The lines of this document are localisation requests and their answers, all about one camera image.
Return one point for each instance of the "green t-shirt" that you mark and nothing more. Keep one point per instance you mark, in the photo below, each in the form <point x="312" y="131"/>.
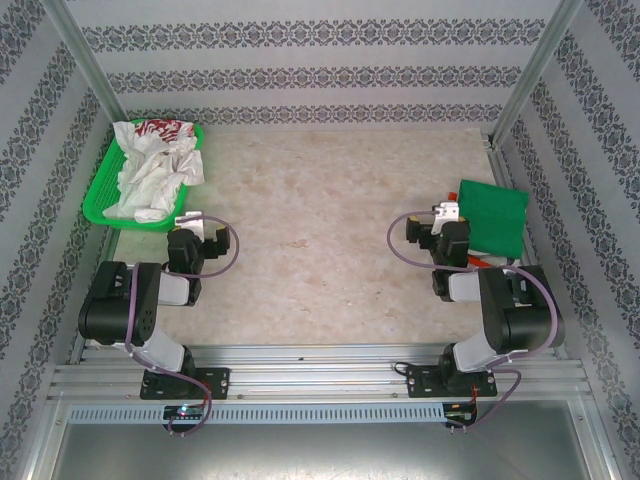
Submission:
<point x="492" y="215"/>

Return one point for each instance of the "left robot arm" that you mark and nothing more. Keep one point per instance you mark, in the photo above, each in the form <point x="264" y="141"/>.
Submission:
<point x="125" y="310"/>

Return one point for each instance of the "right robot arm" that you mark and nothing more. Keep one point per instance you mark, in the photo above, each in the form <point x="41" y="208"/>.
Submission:
<point x="520" y="310"/>

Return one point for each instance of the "white black-print folded t-shirt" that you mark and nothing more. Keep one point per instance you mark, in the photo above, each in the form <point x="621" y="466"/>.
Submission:
<point x="507" y="260"/>

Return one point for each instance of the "crumpled white red-print t-shirt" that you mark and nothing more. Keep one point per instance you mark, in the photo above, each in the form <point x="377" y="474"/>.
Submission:
<point x="150" y="175"/>

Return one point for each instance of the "green plastic basket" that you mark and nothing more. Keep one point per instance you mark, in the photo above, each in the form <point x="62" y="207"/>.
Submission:
<point x="100" y="196"/>

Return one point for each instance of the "small circuit board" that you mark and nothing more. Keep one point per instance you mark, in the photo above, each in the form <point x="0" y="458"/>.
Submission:
<point x="186" y="412"/>
<point x="460" y="411"/>

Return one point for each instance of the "aluminium side rail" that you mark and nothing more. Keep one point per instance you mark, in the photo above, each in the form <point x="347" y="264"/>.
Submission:
<point x="97" y="245"/>
<point x="537" y="250"/>

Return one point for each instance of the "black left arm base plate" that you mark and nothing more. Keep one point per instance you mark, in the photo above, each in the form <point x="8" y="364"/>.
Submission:
<point x="215" y="382"/>

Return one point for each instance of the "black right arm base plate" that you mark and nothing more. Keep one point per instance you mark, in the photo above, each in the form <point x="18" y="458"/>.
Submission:
<point x="425" y="382"/>

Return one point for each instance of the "aluminium rail beam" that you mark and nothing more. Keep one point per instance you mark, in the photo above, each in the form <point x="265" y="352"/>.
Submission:
<point x="310" y="372"/>

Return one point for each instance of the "aluminium corner post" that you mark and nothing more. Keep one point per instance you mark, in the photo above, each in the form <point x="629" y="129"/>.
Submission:
<point x="85" y="60"/>
<point x="535" y="70"/>

